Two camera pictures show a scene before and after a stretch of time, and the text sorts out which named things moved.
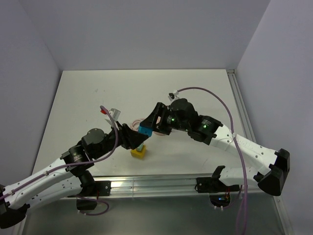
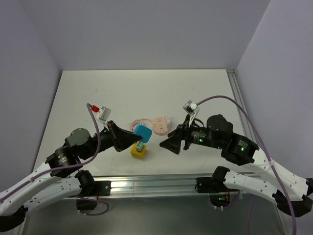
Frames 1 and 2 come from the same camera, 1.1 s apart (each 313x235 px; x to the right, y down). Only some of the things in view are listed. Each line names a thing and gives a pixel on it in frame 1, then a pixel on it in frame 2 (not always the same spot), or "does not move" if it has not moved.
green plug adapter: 139,149 does not move
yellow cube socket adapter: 139,154 does not move
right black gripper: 161,110 -> 172,143
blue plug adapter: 147,130 does not move
